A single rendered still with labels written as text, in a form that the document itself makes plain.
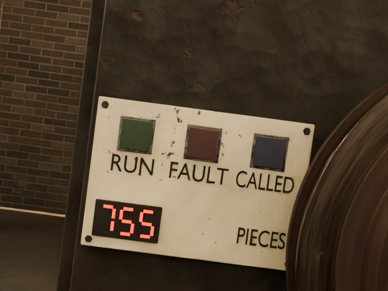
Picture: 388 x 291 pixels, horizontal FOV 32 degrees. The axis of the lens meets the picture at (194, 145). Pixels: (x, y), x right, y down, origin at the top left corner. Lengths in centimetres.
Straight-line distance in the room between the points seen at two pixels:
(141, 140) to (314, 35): 25
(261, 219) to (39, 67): 619
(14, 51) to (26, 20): 33
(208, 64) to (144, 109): 10
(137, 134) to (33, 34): 619
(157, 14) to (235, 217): 26
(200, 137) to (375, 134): 21
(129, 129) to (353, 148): 27
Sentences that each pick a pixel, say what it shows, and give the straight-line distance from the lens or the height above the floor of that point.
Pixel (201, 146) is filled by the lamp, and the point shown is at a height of 120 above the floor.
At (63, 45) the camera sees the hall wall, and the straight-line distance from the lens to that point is 691.
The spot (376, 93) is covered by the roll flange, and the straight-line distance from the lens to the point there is 76.
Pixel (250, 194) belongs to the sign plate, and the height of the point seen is 115.
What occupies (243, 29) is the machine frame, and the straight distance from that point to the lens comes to 83.
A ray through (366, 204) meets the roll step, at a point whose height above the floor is 117.
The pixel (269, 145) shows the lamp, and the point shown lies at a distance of 80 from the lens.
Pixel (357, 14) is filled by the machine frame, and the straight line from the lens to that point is 86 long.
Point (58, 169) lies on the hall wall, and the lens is 691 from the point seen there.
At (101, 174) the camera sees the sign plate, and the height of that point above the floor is 115.
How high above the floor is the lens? 124
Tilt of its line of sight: 3 degrees down
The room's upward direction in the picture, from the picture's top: 8 degrees clockwise
